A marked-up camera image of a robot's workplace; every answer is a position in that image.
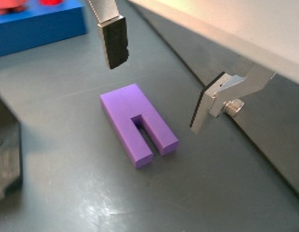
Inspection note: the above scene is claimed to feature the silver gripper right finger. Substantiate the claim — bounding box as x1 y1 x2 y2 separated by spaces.
189 63 276 133

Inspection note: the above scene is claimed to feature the tall red hexagonal prism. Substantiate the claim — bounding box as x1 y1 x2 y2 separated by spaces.
40 0 62 5

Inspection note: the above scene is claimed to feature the blue shape sorter board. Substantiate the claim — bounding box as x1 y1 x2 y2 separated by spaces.
0 0 86 56

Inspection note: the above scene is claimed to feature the black curved stand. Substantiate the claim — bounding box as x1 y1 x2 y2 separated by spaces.
0 97 22 200

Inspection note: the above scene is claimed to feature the red pentagonal prism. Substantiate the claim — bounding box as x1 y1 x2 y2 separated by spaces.
0 0 28 15

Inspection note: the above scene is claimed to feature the purple double-square block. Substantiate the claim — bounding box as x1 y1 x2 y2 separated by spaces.
100 84 178 169

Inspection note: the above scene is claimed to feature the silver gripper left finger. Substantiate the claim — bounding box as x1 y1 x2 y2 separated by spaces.
86 0 129 69

